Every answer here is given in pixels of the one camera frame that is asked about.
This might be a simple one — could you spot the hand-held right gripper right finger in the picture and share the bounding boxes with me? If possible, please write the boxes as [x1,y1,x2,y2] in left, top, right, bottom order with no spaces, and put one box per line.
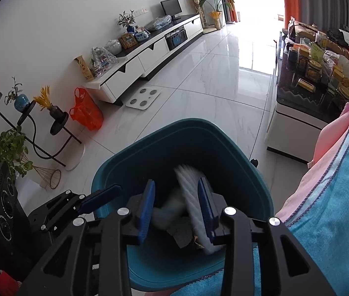
[197,176,338,296]

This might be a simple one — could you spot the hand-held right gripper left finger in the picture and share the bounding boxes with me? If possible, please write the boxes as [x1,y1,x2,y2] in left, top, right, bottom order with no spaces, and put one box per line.
[17,179,157,296]

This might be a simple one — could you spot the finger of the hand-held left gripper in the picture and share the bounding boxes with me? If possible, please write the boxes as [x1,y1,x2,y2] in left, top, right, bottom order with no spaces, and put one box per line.
[40,184,122,234]

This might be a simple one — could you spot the white foam net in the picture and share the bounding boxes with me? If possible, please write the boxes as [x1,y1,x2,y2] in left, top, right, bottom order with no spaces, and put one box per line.
[174,164,224,255]

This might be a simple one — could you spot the teal plastic bin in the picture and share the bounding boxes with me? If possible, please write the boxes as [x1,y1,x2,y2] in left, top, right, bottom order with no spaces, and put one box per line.
[91,119,274,292]

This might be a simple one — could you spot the white crumpled tissue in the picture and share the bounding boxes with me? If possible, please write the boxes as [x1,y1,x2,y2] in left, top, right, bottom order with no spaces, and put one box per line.
[153,191,190,232]

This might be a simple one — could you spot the red patterned cloth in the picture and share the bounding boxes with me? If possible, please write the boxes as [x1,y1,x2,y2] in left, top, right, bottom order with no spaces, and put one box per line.
[0,265,19,296]

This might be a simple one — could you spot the black curved plant stand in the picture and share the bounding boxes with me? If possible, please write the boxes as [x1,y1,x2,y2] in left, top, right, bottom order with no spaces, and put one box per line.
[0,88,85,171]

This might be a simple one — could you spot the orange plastic bag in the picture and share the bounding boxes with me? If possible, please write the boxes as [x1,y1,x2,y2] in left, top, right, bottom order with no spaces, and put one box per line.
[70,87,104,131]

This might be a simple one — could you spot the dark vase with yellow wheat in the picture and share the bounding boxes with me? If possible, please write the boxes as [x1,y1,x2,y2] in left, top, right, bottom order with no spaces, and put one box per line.
[33,86,65,119]

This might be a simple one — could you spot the green potted vine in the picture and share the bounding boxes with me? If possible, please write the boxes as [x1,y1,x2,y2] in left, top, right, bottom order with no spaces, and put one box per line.
[0,126,35,179]

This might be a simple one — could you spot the white bathroom scale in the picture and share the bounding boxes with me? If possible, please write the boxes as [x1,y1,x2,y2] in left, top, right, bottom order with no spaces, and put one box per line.
[126,86,163,109]

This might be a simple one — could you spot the blue vase with plant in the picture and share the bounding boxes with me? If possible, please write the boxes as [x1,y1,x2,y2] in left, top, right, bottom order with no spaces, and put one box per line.
[5,76,28,112]

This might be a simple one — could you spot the black coffee table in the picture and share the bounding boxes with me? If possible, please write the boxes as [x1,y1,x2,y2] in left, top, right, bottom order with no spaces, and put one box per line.
[265,28,349,164]

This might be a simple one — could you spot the tall yellow box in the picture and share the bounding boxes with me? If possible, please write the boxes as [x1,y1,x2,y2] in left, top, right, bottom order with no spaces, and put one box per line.
[74,55,94,81]

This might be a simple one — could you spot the pink cloth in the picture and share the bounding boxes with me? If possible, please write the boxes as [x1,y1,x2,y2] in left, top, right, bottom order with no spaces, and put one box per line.
[275,100,349,222]

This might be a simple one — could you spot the clear plastic wrapped model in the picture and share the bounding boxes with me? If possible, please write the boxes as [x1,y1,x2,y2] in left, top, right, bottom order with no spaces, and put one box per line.
[91,47,116,77]

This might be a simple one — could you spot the white ceramic jar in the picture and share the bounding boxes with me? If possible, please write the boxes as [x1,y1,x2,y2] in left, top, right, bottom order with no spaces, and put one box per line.
[104,39,122,54]

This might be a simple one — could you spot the white and black TV stand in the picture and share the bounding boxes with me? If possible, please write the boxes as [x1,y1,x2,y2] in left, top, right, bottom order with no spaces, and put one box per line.
[85,14,204,105]

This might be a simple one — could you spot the blue and white porcelain bowl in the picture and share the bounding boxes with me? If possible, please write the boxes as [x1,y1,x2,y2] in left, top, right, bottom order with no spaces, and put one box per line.
[134,26,150,41]

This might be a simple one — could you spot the bonsai in blue vase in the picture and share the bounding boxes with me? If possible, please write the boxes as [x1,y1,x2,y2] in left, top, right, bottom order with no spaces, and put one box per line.
[117,10,136,34]

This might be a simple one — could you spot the group of jars and boxes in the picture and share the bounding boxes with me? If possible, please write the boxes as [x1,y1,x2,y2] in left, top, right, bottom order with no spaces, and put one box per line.
[285,20,349,99]

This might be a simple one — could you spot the plastic wrapped item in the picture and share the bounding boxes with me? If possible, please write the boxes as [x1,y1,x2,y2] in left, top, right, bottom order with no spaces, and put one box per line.
[145,15,172,31]

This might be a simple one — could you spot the black monitor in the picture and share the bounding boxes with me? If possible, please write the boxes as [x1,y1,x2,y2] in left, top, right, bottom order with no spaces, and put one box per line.
[160,0,183,19]

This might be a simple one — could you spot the tall leafy plant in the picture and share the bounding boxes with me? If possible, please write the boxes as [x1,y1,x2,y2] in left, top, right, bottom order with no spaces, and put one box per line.
[199,0,235,27]

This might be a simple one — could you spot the black clothes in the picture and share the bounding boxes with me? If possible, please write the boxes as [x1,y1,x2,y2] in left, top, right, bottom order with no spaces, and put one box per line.
[327,29,349,45]

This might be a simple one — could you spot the gold wire ornament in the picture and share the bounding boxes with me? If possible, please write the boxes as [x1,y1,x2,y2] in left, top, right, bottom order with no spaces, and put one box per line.
[23,154,61,189]

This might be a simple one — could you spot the thin black cable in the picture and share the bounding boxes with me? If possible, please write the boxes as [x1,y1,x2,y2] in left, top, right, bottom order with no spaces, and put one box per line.
[250,35,281,167]

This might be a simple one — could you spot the wooden picture frame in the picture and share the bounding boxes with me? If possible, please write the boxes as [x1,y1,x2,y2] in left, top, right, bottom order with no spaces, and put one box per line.
[119,33,138,49]

